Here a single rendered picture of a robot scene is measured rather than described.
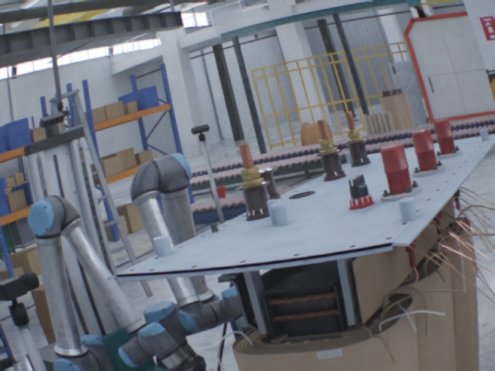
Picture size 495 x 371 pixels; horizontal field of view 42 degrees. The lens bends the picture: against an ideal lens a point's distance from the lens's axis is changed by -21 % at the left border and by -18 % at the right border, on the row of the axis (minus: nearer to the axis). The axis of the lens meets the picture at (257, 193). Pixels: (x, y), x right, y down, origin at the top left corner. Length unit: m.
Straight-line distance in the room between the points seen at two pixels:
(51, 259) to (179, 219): 0.72
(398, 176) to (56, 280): 1.21
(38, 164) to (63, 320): 0.68
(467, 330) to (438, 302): 0.52
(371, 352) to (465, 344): 1.02
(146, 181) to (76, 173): 0.34
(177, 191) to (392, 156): 1.20
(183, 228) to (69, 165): 0.56
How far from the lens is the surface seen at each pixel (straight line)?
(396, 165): 1.93
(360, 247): 1.49
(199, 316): 2.76
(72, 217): 2.57
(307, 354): 1.82
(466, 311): 2.73
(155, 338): 2.40
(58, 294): 2.51
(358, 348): 1.79
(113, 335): 3.00
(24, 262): 11.52
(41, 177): 2.86
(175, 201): 2.93
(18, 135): 11.75
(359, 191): 1.95
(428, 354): 2.28
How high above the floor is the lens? 1.67
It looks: 6 degrees down
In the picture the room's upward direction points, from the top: 14 degrees counter-clockwise
